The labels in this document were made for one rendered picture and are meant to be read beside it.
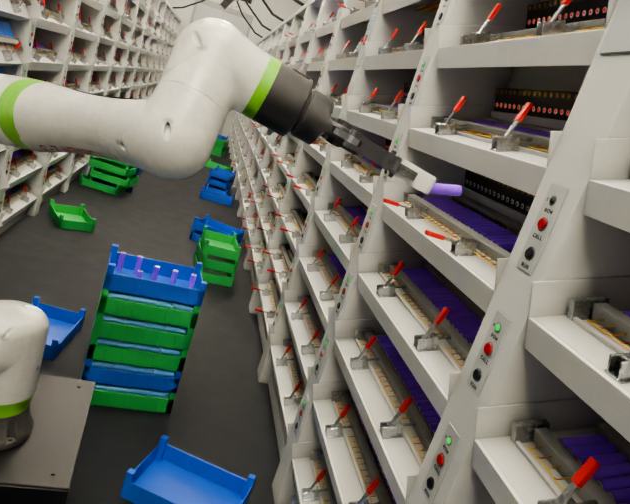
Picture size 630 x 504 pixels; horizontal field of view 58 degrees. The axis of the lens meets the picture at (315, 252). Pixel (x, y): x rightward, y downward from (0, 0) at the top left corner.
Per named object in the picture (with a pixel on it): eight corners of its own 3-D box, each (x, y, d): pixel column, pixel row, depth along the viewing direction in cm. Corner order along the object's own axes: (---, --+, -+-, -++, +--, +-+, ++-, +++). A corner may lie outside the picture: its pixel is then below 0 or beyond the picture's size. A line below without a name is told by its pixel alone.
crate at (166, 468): (119, 497, 148) (126, 471, 146) (157, 456, 167) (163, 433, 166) (222, 545, 144) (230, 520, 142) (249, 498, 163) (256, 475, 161)
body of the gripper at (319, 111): (317, 88, 79) (372, 121, 82) (308, 87, 87) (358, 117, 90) (291, 136, 81) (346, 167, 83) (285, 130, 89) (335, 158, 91)
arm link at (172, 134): (36, 66, 90) (89, 106, 100) (0, 127, 88) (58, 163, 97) (194, 80, 71) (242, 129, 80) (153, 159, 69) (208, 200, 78)
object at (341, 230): (349, 276, 155) (350, 228, 151) (314, 221, 212) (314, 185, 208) (420, 272, 159) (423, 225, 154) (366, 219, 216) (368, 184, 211)
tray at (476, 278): (491, 319, 85) (498, 259, 82) (382, 220, 142) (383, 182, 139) (613, 310, 88) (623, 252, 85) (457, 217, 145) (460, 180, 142)
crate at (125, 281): (102, 289, 170) (108, 264, 168) (107, 265, 188) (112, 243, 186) (201, 307, 180) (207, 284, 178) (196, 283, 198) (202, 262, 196)
